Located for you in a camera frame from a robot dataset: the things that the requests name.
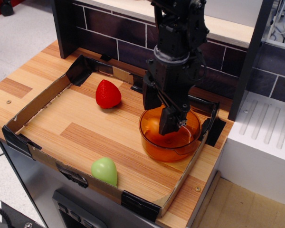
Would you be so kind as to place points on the orange plastic toy carrot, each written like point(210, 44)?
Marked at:
point(152, 127)

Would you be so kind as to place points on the green plastic toy pear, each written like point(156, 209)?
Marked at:
point(105, 170)

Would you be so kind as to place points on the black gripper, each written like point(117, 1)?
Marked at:
point(168, 84)

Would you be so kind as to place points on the white toy sink drainboard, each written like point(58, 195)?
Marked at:
point(254, 153)

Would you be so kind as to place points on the brass screw washer right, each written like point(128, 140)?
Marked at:
point(197, 189)

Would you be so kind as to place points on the cardboard fence with black tape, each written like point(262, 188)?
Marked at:
point(64, 128)

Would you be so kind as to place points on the dark grey left post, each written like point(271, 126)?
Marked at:
point(65, 24)

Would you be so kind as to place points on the black oven control panel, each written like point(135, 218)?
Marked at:
point(85, 212)

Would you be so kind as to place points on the transparent orange plastic pot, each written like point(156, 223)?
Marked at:
point(173, 146)

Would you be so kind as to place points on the black object top left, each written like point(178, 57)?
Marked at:
point(6, 8)

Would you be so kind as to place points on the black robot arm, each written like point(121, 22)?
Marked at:
point(177, 61)

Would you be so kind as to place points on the dark grey upright post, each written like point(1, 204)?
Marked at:
point(252, 51)

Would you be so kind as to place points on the red plastic toy strawberry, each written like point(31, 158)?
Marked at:
point(107, 95)

